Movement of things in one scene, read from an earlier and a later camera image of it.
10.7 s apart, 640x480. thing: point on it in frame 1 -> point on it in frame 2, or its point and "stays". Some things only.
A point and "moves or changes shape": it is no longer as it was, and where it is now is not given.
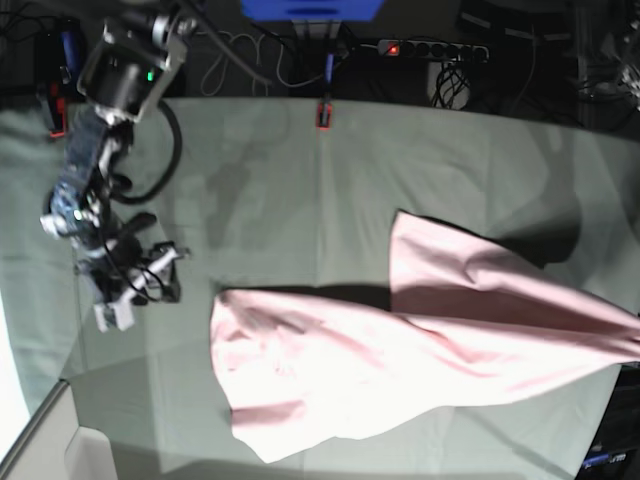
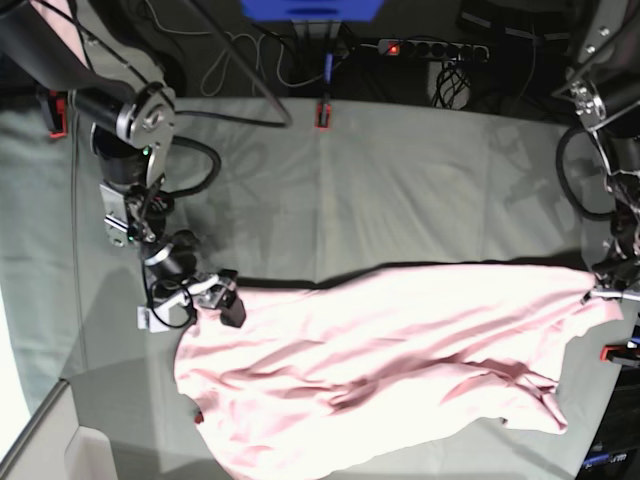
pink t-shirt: x=460 y=322 moves or changes shape
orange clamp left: x=57 y=107 stays
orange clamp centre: x=324 y=113 stays
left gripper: x=135 y=273 -> x=172 y=300
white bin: x=54 y=446 stays
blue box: x=311 y=11 stays
